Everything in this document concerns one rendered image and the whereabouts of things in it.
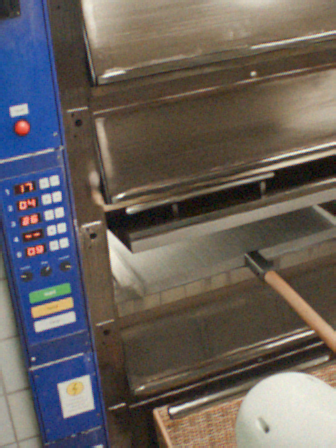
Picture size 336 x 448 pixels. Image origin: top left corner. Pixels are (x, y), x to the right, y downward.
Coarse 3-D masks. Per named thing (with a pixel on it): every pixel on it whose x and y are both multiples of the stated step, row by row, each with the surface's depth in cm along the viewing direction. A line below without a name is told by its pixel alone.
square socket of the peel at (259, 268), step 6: (252, 252) 188; (258, 252) 188; (246, 258) 188; (252, 258) 186; (258, 258) 186; (264, 258) 186; (246, 264) 189; (252, 264) 186; (258, 264) 184; (264, 264) 184; (270, 264) 184; (252, 270) 187; (258, 270) 184; (264, 270) 182; (258, 276) 184
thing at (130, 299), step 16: (288, 256) 193; (304, 256) 195; (320, 256) 197; (224, 272) 188; (240, 272) 190; (128, 288) 185; (176, 288) 184; (192, 288) 186; (208, 288) 188; (128, 304) 181; (144, 304) 183; (160, 304) 185
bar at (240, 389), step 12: (312, 360) 159; (324, 360) 160; (276, 372) 157; (288, 372) 157; (300, 372) 158; (240, 384) 155; (252, 384) 155; (204, 396) 152; (216, 396) 152; (228, 396) 153; (240, 396) 154; (168, 408) 151; (180, 408) 150; (192, 408) 151; (204, 408) 152
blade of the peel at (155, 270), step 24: (288, 216) 208; (312, 216) 207; (192, 240) 200; (216, 240) 200; (240, 240) 199; (264, 240) 198; (288, 240) 198; (312, 240) 196; (144, 264) 192; (168, 264) 192; (192, 264) 191; (216, 264) 186; (240, 264) 190; (144, 288) 181; (168, 288) 184
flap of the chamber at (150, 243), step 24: (312, 168) 186; (240, 192) 176; (120, 216) 172; (144, 216) 170; (168, 216) 168; (240, 216) 164; (264, 216) 166; (120, 240) 163; (144, 240) 157; (168, 240) 159
